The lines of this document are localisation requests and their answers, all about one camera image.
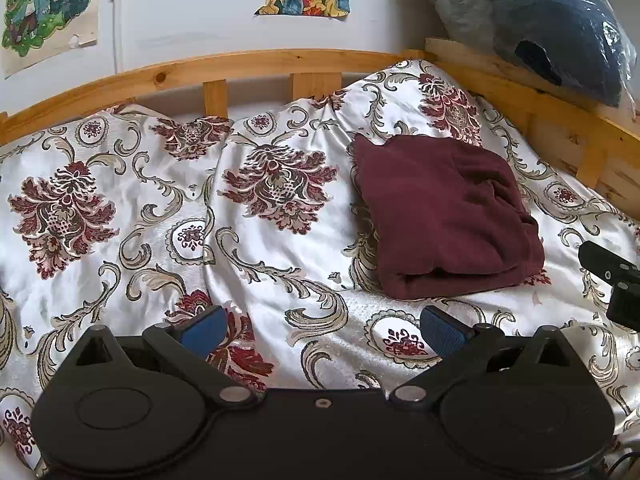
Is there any wooden bed frame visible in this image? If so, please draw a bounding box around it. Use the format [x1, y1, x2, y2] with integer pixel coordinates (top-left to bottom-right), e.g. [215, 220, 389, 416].
[0, 37, 640, 211]

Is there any plastic-bagged blue quilt bundle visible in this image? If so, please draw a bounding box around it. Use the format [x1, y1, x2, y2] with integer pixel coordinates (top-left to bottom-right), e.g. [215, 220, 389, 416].
[405, 0, 640, 108]

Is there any maroon knit sweater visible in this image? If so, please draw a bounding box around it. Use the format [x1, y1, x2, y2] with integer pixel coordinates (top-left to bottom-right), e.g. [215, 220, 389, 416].
[347, 132, 546, 301]

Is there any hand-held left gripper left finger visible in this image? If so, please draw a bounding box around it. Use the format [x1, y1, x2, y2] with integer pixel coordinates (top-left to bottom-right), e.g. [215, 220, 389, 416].
[62, 304, 258, 406]

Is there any cartoon character wall poster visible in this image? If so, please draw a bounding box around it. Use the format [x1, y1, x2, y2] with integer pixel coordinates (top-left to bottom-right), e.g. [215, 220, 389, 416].
[0, 0, 101, 80]

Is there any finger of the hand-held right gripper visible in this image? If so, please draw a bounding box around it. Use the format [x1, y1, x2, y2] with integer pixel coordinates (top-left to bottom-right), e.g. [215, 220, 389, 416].
[577, 240, 640, 333]

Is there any floral satin bedspread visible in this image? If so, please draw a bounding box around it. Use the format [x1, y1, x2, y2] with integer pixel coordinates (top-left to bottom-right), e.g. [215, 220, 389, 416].
[0, 59, 640, 476]

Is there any white wall pipe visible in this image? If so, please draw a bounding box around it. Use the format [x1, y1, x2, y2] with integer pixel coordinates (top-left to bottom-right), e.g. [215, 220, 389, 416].
[111, 0, 125, 73]

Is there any black cable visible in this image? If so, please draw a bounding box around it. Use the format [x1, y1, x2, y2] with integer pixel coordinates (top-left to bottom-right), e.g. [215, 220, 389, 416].
[605, 452, 633, 480]

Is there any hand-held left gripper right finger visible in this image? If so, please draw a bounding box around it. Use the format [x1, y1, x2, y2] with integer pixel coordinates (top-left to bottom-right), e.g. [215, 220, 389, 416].
[389, 305, 583, 406]

